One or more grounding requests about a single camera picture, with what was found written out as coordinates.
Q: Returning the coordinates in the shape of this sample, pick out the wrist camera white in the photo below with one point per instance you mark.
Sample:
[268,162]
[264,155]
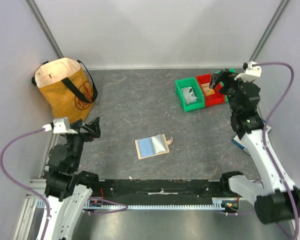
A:
[251,72]
[58,126]

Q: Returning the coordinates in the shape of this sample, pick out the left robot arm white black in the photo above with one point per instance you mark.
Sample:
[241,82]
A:
[66,190]

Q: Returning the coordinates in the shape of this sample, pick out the right green plastic bin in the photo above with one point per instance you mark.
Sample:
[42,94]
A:
[231,71]

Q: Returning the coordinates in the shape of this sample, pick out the slotted cable duct rail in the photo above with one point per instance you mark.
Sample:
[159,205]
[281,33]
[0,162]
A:
[91,204]

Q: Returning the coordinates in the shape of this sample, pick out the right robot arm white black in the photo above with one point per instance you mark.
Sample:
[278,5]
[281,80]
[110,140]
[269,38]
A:
[278,199]

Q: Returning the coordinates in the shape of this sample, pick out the green plastic bin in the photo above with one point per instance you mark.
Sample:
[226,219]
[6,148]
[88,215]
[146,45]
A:
[186,83]
[231,71]

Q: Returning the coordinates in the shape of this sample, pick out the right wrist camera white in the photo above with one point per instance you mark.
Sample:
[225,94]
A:
[251,72]

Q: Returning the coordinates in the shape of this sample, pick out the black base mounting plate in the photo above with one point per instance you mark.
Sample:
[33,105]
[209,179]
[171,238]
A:
[161,191]

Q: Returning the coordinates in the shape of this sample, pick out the orange card in bin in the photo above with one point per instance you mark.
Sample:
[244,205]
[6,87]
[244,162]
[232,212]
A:
[208,91]

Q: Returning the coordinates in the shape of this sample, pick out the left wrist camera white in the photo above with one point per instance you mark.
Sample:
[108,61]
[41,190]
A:
[58,126]

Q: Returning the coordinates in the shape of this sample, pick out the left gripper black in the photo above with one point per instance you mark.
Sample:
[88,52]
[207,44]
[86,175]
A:
[93,128]

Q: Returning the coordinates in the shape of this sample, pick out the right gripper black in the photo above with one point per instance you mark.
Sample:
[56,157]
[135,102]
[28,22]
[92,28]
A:
[226,79]

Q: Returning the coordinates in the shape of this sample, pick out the blue razor package box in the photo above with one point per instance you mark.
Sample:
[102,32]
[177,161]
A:
[235,140]

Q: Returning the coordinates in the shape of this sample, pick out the left green plastic bin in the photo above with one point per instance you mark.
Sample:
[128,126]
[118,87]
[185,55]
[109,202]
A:
[186,83]

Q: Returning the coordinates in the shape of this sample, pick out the yellow paper tote bag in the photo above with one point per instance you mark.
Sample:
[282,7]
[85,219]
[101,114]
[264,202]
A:
[68,87]

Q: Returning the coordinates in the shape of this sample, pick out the red plastic bin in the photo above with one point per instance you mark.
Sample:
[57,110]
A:
[211,100]

